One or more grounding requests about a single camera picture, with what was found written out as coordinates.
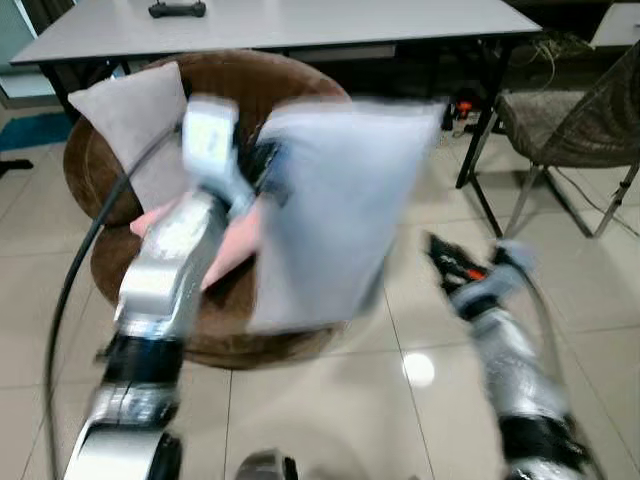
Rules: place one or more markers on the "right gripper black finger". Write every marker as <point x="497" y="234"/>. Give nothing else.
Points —
<point x="447" y="260"/>

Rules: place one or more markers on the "grey square pillow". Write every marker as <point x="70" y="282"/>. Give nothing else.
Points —
<point x="340" y="210"/>
<point x="130" y="120"/>

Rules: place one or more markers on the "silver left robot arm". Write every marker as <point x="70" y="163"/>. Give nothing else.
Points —
<point x="165" y="270"/>

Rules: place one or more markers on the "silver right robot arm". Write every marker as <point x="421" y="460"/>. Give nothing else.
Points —
<point x="515" y="370"/>

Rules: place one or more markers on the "pink pillow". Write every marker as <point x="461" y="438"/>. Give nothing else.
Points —
<point x="235" y="250"/>

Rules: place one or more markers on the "brown round sofa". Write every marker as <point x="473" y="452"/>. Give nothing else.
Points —
<point x="250" y="75"/>

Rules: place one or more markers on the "teal floor mat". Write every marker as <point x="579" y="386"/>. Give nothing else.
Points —
<point x="30" y="130"/>

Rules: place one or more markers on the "long grey table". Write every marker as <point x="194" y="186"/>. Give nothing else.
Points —
<point x="300" y="25"/>

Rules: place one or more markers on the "brown wicker chair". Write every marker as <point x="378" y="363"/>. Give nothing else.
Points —
<point x="560" y="120"/>

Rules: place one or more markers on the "black controller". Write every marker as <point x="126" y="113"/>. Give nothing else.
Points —
<point x="178" y="9"/>

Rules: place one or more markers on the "white table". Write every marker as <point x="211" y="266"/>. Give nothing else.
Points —
<point x="618" y="30"/>

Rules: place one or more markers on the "grey robot leg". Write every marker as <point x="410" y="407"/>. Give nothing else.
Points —
<point x="265" y="468"/>

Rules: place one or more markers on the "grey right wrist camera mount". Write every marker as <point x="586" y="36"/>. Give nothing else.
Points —
<point x="510" y="265"/>

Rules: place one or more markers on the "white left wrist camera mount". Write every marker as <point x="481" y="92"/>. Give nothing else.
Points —
<point x="210" y="140"/>

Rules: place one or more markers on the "power strip with red switch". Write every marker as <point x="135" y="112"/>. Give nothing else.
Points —
<point x="460" y="110"/>

